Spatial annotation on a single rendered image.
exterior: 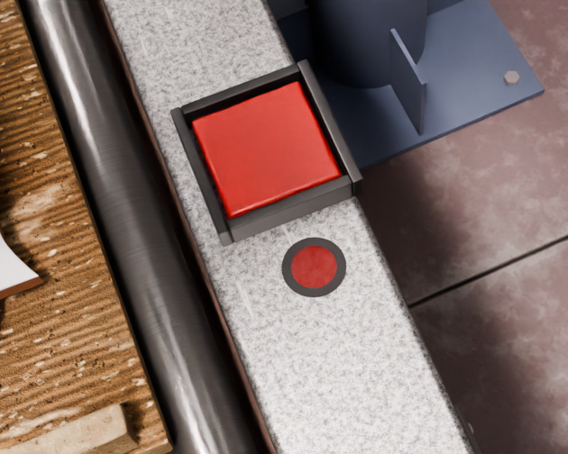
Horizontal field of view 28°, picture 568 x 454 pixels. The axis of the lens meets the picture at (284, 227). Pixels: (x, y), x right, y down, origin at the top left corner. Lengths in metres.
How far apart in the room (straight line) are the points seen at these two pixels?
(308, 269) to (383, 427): 0.09
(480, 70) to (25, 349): 1.21
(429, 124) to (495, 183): 0.13
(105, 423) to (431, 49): 1.25
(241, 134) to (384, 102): 1.07
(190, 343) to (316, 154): 0.11
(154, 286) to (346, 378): 0.10
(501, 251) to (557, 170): 0.15
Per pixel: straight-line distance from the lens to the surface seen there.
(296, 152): 0.57
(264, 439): 0.57
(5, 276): 0.54
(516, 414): 1.48
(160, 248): 0.57
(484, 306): 1.52
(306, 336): 0.54
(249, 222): 0.55
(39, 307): 0.55
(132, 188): 0.58
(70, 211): 0.56
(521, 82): 1.67
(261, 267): 0.56
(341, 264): 0.55
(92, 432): 0.50
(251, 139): 0.57
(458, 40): 1.70
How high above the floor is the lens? 1.43
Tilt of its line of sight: 65 degrees down
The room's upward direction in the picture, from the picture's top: 12 degrees counter-clockwise
